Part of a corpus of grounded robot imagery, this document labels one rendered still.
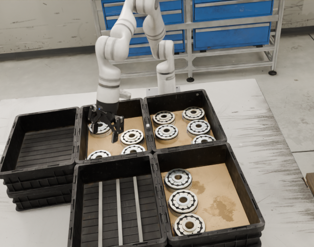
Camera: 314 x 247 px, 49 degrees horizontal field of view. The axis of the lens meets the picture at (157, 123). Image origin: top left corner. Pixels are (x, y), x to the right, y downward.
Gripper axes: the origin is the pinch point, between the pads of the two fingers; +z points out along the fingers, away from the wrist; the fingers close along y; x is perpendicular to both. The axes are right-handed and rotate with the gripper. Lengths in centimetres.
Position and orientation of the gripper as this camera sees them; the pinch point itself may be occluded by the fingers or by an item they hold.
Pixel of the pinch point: (104, 136)
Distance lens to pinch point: 123.7
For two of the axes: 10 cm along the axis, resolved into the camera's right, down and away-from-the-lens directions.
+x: 5.8, -2.6, 7.7
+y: 8.0, 3.5, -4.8
